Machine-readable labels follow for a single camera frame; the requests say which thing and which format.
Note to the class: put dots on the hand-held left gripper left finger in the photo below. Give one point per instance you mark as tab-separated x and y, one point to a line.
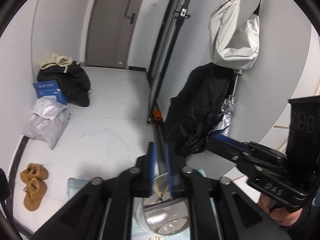
151	172

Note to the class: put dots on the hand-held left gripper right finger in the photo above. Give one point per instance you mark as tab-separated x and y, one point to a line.
170	177

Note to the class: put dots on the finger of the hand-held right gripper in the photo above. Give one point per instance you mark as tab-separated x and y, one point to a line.
230	147

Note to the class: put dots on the wooden chopstick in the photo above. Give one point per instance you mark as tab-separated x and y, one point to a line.
158	191

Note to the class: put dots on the white shoulder bag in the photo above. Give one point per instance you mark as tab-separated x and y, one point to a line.
232	42

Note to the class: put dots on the person's right forearm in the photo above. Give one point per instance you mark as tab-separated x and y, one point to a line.
310	226

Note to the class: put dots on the person's right hand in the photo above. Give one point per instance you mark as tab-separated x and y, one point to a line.
287	220

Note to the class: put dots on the silver folding umbrella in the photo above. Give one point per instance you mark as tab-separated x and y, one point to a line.
228	112

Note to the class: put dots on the black jacket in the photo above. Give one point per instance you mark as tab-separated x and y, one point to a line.
197	105

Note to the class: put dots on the orange black tool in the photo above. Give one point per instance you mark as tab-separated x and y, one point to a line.
156	117

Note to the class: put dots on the grey plastic parcel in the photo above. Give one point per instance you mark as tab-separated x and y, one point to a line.
48	108
46	130

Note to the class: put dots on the black framed glass door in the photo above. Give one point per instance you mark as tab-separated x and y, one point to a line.
160	55

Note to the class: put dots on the tan boot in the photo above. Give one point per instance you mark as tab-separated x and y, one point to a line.
33	197
35	171

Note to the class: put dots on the blue cardboard box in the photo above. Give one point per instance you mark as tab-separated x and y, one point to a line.
48	90

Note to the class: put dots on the beige cloth bag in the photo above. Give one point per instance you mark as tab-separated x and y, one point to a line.
56	60

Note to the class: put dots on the grey door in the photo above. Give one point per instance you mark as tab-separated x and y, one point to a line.
110	30

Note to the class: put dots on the person's dark jacket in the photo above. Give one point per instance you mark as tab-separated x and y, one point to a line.
3	185

